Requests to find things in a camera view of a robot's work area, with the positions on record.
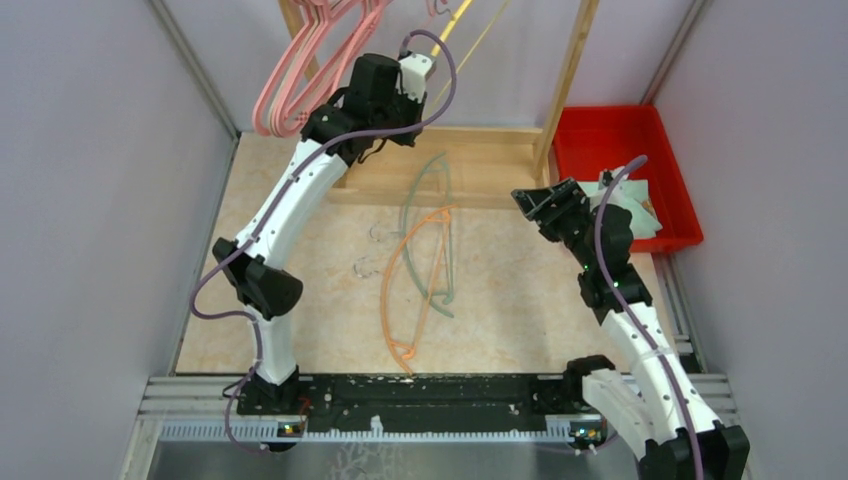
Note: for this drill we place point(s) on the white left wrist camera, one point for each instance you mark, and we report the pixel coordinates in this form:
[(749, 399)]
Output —
[(414, 71)]

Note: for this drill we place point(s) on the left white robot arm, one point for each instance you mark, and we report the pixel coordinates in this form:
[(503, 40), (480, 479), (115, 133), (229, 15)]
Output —
[(255, 259)]

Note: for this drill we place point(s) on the large pink plastic hanger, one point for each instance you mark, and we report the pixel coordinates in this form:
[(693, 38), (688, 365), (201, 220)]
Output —
[(307, 23)]

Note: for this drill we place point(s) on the wooden hanger rack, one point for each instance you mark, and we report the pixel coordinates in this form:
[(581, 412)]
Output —
[(485, 164)]

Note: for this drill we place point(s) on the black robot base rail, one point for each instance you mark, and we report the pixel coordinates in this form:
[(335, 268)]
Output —
[(375, 408)]

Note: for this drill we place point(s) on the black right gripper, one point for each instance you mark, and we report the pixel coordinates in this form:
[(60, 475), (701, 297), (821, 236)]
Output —
[(539, 203)]

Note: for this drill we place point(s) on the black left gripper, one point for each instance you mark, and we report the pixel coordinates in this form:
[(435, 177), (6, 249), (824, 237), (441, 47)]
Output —
[(414, 107)]

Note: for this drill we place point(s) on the thin pink wire hanger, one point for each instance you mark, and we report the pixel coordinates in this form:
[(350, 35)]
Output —
[(437, 7)]

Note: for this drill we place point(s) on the pale green cloth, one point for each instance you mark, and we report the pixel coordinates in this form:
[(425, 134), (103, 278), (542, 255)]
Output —
[(633, 197)]

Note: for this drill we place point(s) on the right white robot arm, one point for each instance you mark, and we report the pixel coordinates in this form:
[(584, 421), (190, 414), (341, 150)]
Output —
[(670, 429)]

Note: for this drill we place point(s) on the red plastic bin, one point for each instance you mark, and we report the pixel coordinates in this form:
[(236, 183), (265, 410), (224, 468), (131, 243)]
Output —
[(589, 140)]

